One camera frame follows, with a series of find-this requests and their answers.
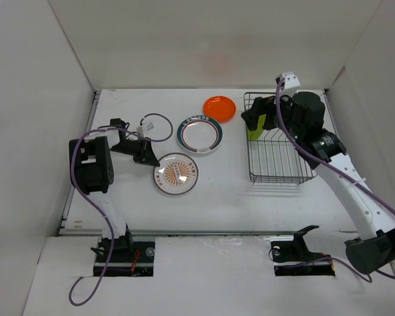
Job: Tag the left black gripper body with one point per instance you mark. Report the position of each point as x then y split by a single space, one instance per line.
135 148

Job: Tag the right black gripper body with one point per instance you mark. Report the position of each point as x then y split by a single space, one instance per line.
295 129

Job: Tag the orange sunburst pattern plate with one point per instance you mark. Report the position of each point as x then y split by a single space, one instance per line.
177 174

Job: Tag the white plate green red rim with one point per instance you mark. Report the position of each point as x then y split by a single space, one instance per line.
199 134

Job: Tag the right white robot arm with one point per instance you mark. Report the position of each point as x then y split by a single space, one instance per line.
373 218

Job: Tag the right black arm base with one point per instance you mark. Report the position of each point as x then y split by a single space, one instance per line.
292 258

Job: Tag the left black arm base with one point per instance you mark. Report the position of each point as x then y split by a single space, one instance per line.
132 256

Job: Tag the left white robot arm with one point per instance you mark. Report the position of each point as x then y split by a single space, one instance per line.
92 173

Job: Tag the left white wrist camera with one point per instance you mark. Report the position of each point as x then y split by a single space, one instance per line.
145 128

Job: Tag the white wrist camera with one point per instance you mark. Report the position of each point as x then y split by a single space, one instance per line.
145 128
287 84

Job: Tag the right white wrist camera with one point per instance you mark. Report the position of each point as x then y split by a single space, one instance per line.
287 84

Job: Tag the grey wire dish rack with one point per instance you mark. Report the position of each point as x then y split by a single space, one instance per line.
273 159

